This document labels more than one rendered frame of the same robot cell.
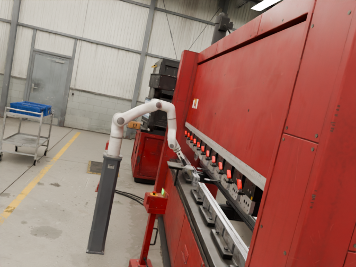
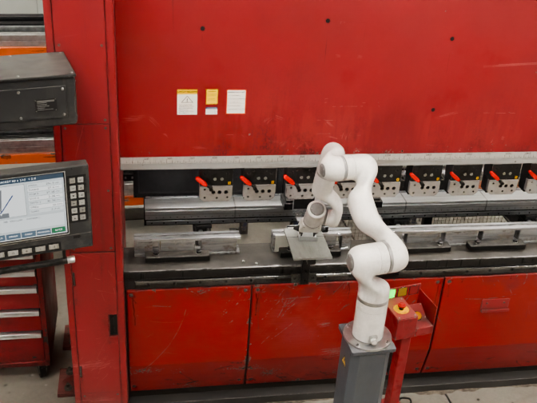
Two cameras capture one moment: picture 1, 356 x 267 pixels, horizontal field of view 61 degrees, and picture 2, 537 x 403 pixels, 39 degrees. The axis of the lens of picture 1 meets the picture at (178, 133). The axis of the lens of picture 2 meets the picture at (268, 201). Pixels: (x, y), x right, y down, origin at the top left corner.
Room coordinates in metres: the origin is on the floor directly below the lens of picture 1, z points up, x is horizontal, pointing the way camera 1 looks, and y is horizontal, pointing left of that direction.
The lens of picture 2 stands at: (3.42, 2.95, 2.89)
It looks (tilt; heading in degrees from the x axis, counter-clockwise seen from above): 29 degrees down; 268
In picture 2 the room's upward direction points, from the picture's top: 4 degrees clockwise
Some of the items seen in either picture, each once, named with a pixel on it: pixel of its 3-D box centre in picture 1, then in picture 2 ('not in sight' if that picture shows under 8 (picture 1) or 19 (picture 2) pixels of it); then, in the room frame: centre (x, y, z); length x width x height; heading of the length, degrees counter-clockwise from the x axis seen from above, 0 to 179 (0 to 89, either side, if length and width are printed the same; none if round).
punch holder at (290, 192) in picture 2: (197, 143); (300, 179); (3.14, -0.23, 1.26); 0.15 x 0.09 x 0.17; 9
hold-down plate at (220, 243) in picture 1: (220, 243); not in sight; (1.72, -0.39, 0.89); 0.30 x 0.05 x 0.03; 9
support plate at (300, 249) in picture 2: (179, 165); (307, 243); (3.09, -0.09, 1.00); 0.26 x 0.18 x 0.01; 99
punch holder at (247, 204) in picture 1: (254, 196); not in sight; (1.56, -0.47, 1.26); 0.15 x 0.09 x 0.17; 9
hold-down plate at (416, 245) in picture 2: (196, 196); (420, 247); (2.51, -0.27, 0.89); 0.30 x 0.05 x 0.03; 9
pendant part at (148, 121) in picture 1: (151, 111); (28, 208); (4.21, 0.44, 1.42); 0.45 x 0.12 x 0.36; 23
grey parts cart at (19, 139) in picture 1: (27, 133); not in sight; (5.45, 2.73, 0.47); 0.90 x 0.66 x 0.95; 12
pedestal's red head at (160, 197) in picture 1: (155, 199); (407, 311); (2.61, 0.08, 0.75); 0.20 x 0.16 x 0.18; 20
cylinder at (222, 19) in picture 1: (223, 33); not in sight; (3.66, -0.28, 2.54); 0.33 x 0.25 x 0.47; 9
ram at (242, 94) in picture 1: (225, 100); (455, 81); (2.47, -0.33, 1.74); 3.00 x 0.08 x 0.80; 9
